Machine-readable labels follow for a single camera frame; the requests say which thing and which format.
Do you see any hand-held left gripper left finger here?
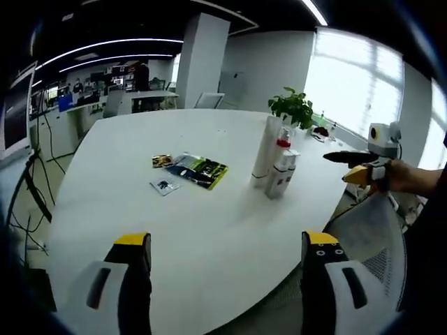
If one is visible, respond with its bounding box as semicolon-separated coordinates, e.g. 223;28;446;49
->
71;232;153;335

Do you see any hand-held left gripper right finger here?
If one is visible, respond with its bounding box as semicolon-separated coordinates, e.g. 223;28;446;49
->
300;230;390;335

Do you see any clear bottle red band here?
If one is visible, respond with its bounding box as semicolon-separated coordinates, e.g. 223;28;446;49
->
274;126;293;168

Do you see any white skincare tube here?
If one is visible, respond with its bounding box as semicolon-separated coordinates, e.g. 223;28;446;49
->
251;116;282;189

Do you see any small clear skincare sachet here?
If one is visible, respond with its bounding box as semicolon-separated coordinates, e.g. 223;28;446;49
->
149;176;181;198

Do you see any dark blue skincare sachet pack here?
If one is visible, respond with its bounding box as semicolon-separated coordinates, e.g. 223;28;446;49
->
163;151;203;182

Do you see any gold skincare sachet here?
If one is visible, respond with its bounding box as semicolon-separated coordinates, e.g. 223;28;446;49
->
152;153;175;169

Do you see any green black skincare sachet pack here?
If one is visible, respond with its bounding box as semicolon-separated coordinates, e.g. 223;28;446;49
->
188;155;230;192

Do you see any person's right hand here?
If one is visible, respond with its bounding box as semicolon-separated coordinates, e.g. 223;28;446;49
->
386;158;420;192

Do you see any window with white blinds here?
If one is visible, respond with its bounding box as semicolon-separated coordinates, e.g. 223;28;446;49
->
418;80;447;170
303;27;405;140

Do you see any grey mesh office chair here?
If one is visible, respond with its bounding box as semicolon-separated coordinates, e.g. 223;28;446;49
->
323;194;409;312

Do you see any potted green plant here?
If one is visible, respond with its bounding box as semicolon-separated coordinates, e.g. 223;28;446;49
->
268;87;315;131

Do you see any wide ceiling light strip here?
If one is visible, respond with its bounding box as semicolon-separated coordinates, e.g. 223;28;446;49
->
302;0;329;26

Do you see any white office chair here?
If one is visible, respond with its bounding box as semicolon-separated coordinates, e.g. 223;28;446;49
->
193;92;225;110

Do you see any row of white office desks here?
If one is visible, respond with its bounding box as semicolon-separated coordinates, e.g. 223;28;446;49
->
34;89;181;154

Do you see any blue box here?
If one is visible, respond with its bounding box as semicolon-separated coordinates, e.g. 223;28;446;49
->
58;94;76;112

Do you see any white framed monitor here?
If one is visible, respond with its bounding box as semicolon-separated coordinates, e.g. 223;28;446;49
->
0;68;36;160

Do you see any grey wall cabinet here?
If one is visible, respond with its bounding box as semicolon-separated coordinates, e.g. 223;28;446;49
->
219;70;244;105

